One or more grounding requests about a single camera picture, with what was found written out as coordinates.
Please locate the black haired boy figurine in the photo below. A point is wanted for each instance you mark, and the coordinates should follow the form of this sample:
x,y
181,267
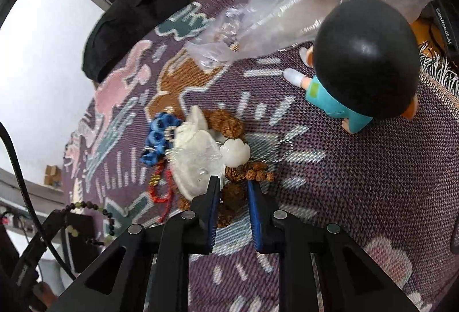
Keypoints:
x,y
366,65

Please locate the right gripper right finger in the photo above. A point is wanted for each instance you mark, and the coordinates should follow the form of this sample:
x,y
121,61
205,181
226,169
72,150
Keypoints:
x,y
266,237

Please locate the white translucent pouch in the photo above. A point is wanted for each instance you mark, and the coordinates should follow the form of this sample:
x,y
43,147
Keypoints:
x,y
196,156

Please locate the purple patterned woven blanket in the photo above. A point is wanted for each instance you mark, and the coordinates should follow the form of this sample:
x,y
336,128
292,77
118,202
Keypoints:
x,y
393,187

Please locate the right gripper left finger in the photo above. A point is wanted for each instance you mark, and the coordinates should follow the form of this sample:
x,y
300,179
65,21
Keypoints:
x,y
204,224

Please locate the left hand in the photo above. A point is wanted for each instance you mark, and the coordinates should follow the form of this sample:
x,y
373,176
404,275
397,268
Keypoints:
x,y
44,293

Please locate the black garment on chair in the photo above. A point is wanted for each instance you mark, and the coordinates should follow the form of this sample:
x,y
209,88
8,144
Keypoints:
x,y
119,28

